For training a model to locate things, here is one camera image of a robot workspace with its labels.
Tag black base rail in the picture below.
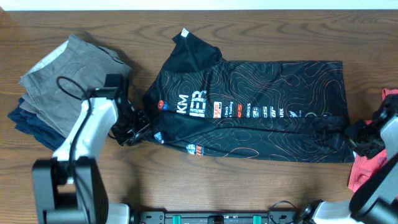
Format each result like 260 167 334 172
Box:
130 210 297 224

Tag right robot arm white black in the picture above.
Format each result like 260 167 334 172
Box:
303 94 397 224

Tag red printed t-shirt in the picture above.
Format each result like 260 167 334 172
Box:
347 88 398 194

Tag folded navy blue garment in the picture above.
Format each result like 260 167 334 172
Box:
7 98 66 151

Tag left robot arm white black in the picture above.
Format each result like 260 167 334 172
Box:
32 74 150 224

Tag folded grey trousers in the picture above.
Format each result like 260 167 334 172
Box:
20 34 131 137

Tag black cycling jersey orange lines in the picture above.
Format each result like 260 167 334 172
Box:
142 30 354 163

